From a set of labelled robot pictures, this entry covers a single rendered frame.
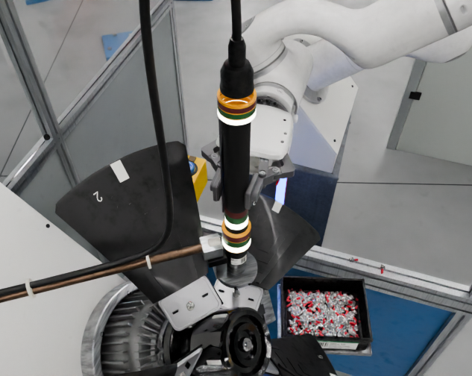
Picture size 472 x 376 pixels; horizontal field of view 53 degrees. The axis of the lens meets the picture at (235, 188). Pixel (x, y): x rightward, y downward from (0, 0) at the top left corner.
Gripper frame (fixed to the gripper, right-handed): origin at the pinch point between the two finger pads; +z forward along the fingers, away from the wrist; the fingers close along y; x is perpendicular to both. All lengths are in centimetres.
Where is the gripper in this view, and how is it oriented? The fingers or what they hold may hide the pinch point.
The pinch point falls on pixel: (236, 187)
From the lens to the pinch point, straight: 63.8
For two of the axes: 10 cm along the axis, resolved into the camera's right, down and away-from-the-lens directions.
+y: -9.5, -2.3, 2.0
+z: -3.1, 7.2, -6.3
